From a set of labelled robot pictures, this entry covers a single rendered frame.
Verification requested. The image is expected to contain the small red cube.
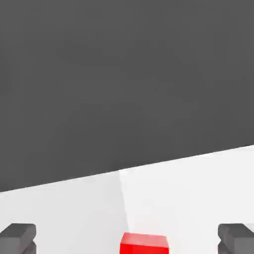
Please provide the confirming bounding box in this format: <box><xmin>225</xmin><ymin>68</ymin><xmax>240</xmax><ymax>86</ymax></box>
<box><xmin>119</xmin><ymin>232</ymin><xmax>170</xmax><ymax>254</ymax></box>

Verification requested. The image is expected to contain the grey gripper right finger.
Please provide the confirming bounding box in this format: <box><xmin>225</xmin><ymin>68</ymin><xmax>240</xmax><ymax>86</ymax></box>
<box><xmin>217</xmin><ymin>223</ymin><xmax>254</xmax><ymax>254</ymax></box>

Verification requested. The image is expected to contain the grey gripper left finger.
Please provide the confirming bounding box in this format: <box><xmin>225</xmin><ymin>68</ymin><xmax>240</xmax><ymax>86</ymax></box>
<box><xmin>0</xmin><ymin>223</ymin><xmax>37</xmax><ymax>254</ymax></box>

